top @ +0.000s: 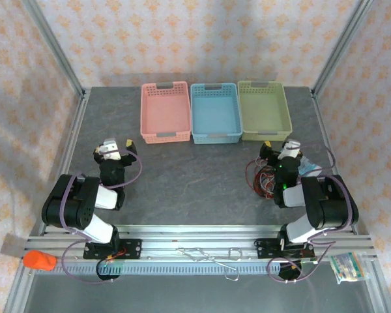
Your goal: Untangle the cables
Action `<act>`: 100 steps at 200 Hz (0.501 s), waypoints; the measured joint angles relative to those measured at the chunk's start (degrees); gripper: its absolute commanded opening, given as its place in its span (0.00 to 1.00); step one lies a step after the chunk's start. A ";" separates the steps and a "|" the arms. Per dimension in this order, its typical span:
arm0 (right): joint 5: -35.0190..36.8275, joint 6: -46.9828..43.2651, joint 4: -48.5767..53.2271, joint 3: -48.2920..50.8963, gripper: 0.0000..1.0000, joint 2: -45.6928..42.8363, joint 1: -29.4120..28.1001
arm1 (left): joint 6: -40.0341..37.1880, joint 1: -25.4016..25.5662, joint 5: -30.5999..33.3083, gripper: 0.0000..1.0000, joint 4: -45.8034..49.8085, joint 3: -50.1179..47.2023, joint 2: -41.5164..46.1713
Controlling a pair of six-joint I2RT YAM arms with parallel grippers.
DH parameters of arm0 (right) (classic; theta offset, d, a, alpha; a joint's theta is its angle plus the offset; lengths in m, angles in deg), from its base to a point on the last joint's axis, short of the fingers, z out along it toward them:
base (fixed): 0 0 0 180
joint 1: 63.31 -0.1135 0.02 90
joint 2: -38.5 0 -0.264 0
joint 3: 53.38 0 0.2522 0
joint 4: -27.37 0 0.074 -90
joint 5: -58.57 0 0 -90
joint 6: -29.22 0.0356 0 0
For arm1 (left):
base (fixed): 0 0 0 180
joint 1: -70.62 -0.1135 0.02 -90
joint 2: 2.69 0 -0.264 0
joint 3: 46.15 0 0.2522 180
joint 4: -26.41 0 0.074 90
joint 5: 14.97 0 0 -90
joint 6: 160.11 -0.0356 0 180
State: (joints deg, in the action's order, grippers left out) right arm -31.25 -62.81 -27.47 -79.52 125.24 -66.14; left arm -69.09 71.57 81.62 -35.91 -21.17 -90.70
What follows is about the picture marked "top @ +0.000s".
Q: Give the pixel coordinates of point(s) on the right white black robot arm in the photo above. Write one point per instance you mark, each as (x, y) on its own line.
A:
(326, 208)

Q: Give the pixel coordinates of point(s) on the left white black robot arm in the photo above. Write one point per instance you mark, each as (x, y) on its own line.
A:
(75, 202)

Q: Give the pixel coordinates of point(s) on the blue white plastic packet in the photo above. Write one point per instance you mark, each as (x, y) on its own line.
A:
(311, 168)

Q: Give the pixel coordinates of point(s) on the green plastic basket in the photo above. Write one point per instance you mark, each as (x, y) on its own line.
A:
(264, 111)

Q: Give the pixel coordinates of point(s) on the pink plastic basket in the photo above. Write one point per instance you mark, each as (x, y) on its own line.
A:
(164, 111)

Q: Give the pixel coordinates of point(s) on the blue plastic basket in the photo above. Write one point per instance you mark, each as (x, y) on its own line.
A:
(215, 111)

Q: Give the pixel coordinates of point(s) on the orange plastic cylinder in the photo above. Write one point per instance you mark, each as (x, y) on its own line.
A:
(39, 261)

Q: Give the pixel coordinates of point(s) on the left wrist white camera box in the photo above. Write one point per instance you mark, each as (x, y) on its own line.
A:
(112, 153)

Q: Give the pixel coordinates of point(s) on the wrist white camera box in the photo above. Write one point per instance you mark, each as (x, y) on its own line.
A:
(291, 145)
(112, 153)

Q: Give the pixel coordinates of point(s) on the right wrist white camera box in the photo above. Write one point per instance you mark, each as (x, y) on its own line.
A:
(291, 145)

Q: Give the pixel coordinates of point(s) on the aluminium side rail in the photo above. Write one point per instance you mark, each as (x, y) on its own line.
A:
(322, 120)
(72, 140)

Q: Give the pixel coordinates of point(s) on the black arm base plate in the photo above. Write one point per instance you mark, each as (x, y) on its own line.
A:
(262, 247)
(133, 249)

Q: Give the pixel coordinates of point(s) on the aluminium mounting rail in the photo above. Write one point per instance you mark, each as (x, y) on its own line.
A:
(195, 234)

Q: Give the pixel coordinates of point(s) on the small packet at rail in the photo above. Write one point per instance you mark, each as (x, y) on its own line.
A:
(348, 267)

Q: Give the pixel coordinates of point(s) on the aluminium frame post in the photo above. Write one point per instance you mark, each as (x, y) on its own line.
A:
(56, 45)
(342, 45)

